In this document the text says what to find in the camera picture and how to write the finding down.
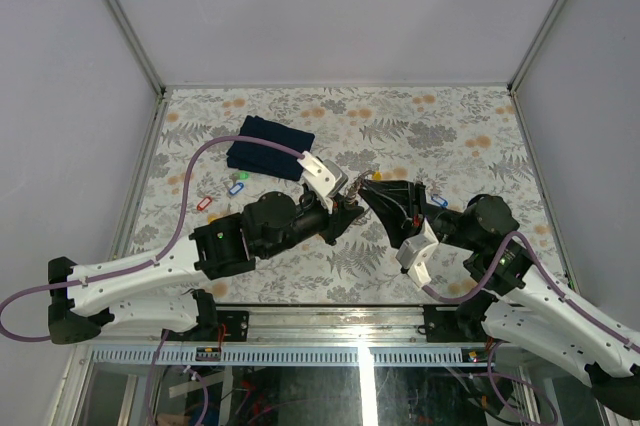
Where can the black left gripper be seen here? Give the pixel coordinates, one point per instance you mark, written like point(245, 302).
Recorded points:
point(338, 220)

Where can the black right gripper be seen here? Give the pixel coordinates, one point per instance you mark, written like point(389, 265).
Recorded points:
point(395, 220)

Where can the metal keyring with yellow grip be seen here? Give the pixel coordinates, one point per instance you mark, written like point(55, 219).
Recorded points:
point(353, 190)

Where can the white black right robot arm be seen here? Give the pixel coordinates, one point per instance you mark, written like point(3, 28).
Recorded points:
point(515, 298)

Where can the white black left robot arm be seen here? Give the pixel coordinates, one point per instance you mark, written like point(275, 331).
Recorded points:
point(159, 292)

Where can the key with blue tag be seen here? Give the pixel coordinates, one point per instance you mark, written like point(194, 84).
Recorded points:
point(440, 201)

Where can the dark navy folded cloth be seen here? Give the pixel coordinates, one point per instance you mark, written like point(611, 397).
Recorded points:
point(265, 160)

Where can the small blue key tag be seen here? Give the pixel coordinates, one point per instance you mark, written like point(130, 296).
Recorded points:
point(236, 189)

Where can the key with green tag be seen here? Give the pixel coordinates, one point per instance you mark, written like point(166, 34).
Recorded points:
point(240, 176)

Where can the small red key tag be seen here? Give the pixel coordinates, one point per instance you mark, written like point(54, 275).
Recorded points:
point(204, 203)

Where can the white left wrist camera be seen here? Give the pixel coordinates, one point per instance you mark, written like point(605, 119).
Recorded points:
point(324, 178)

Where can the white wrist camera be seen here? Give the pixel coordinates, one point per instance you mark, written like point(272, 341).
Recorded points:
point(324, 178)
point(414, 254)

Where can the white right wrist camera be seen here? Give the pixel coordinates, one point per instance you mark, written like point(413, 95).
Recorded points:
point(414, 254)

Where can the aluminium front rail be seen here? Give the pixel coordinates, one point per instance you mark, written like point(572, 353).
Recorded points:
point(350, 326)

